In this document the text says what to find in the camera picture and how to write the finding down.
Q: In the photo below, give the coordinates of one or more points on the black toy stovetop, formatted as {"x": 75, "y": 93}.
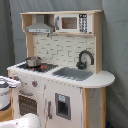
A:
{"x": 43, "y": 67}

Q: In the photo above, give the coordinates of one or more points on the grey toy sink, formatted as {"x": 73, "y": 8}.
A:
{"x": 72, "y": 73}

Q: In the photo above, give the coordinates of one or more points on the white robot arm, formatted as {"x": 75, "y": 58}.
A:
{"x": 28, "y": 120}

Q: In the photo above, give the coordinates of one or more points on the white toy microwave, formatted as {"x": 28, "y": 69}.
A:
{"x": 73, "y": 23}

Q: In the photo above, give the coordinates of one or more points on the right red stove knob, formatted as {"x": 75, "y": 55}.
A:
{"x": 34, "y": 83}

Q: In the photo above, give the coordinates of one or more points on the silver toy pot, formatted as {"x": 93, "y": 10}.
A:
{"x": 33, "y": 61}

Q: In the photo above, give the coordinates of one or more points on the wooden toy kitchen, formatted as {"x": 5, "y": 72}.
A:
{"x": 74, "y": 50}

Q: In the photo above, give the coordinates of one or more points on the grey range hood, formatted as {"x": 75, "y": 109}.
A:
{"x": 39, "y": 25}

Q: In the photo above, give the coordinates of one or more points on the grey toy water dispenser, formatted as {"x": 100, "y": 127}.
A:
{"x": 63, "y": 108}

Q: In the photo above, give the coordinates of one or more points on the toy oven door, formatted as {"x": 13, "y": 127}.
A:
{"x": 27, "y": 102}

